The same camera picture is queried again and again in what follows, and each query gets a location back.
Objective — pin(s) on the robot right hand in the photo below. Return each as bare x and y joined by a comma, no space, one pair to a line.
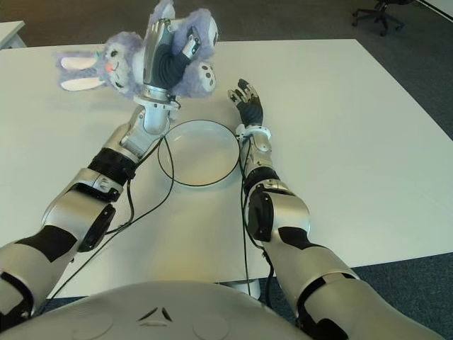
252,110

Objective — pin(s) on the white table leg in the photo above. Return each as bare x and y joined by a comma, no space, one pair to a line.
244,287

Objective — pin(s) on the black office chair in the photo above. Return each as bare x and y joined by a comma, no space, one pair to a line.
378,16

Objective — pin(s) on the silver robot torso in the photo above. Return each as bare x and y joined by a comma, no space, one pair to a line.
159,315

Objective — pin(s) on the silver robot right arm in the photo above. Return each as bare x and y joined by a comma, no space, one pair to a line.
290,212

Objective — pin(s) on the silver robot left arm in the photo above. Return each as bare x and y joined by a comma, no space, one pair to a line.
70,209

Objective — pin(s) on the white side desk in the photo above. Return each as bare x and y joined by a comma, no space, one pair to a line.
10,33

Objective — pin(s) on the white plate black rim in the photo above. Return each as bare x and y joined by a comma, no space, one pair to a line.
201,156

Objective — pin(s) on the purple plush rabbit doll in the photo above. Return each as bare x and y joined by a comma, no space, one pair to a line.
124,60

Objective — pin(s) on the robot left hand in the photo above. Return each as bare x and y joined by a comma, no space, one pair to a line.
161,67

